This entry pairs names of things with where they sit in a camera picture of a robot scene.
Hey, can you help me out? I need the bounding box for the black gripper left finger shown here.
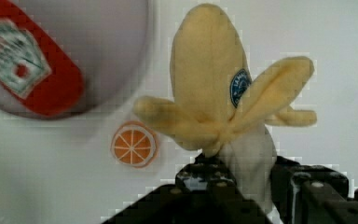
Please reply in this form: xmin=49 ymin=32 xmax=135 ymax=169
xmin=101 ymin=155 xmax=272 ymax=224

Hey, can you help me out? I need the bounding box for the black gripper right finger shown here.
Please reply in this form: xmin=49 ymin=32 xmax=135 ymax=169
xmin=270 ymin=157 xmax=358 ymax=224

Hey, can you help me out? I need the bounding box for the plush yellow banana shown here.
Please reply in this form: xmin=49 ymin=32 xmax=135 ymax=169
xmin=133 ymin=4 xmax=317 ymax=213

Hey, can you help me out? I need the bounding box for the orange slice toy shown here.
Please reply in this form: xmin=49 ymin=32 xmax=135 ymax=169
xmin=110 ymin=120 xmax=158 ymax=168

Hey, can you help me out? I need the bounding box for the grey round plate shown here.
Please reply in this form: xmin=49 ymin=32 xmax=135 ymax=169
xmin=0 ymin=0 xmax=149 ymax=120

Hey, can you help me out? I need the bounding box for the red ketchup bottle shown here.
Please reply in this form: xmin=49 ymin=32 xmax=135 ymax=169
xmin=0 ymin=0 xmax=85 ymax=117

